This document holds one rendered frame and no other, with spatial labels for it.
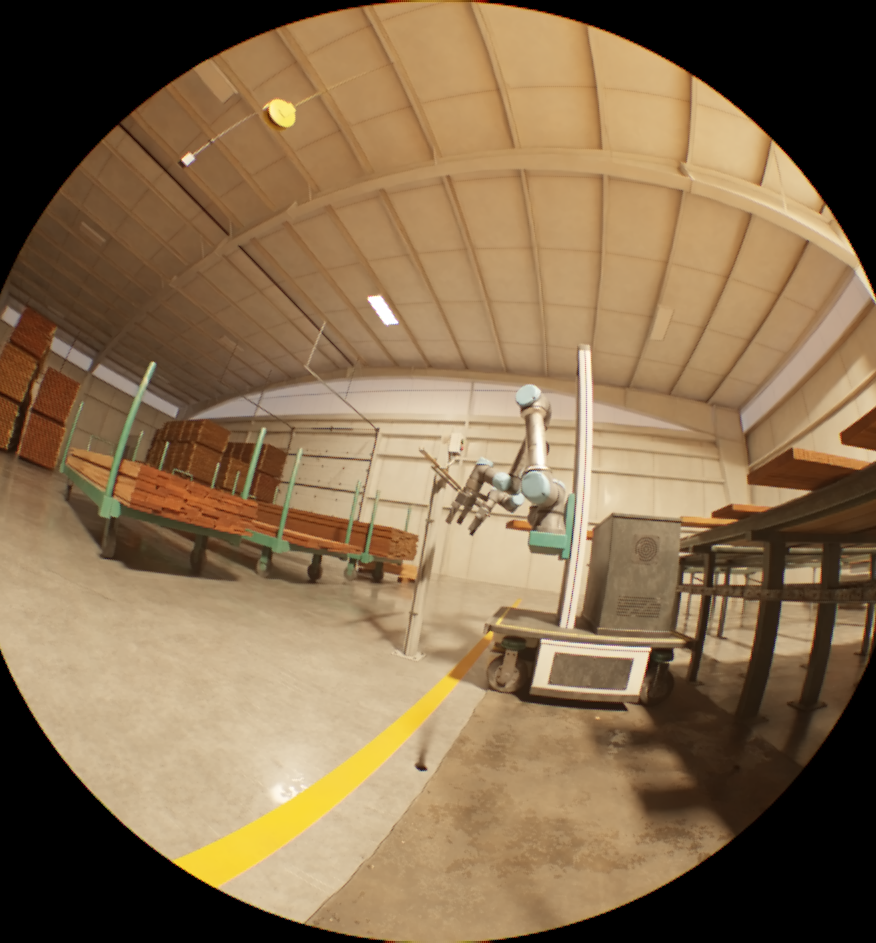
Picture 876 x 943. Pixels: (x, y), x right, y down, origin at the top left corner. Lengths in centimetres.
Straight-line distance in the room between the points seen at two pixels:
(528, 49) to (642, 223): 384
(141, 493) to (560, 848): 215
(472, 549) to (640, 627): 901
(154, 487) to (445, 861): 199
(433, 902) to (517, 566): 968
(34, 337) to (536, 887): 1007
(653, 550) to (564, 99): 621
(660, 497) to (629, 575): 945
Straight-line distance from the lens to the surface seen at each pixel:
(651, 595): 152
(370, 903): 65
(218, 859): 69
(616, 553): 147
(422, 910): 65
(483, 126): 671
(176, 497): 214
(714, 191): 625
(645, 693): 164
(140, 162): 1147
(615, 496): 1046
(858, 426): 86
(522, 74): 644
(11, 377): 961
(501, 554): 1007
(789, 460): 93
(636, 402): 1162
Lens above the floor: 58
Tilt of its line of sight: 14 degrees up
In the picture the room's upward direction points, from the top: 10 degrees clockwise
